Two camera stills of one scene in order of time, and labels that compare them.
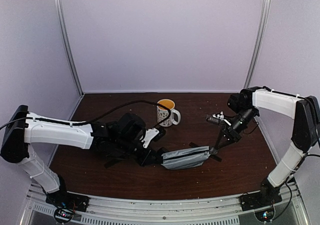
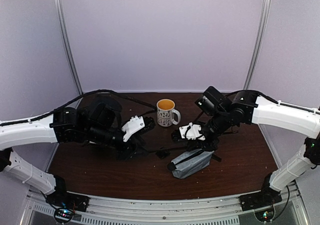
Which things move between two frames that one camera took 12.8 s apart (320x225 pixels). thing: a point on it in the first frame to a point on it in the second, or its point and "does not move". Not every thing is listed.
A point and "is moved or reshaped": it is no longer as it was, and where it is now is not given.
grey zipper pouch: [190, 157] is moved or reshaped
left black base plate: [62, 199] does not move
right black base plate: [269, 194] does not move
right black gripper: [236, 136] to [193, 144]
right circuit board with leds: [265, 215] does not move
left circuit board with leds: [63, 215] does not move
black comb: [214, 157] does not move
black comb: [109, 163] to [166, 149]
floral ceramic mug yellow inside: [174, 118] does not move
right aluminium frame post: [266, 5] does not move
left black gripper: [145, 159] to [126, 153]
